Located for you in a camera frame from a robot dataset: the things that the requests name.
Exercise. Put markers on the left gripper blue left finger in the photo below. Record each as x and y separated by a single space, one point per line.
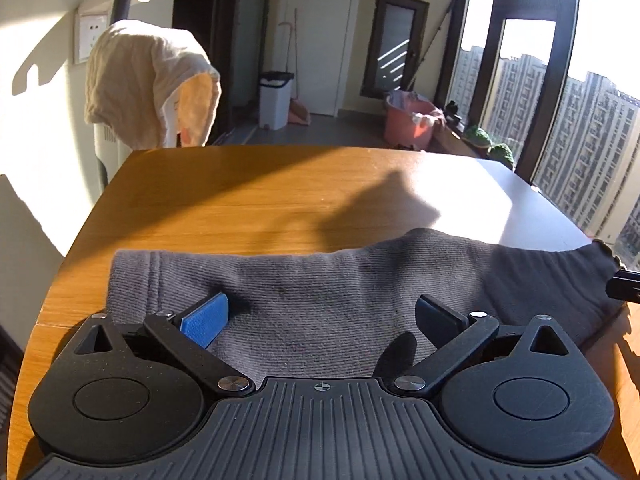
205 320

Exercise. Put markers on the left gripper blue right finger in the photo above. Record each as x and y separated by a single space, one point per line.
438 323

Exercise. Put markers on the dark grey knit trousers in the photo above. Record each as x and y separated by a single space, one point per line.
351 313

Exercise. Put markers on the green slipper farther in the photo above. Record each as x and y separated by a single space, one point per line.
477 137

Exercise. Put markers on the pink plastic bucket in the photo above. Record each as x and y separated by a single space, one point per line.
411 120

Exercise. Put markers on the pink dustpan with broom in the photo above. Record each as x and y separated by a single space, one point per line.
298 113

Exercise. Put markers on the white trash bin black lid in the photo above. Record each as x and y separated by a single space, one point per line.
275 91

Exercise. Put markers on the cream cloth on cleaner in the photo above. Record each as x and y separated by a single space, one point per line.
150 85

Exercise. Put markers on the white wall socket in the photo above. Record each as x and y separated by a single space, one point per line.
87 29

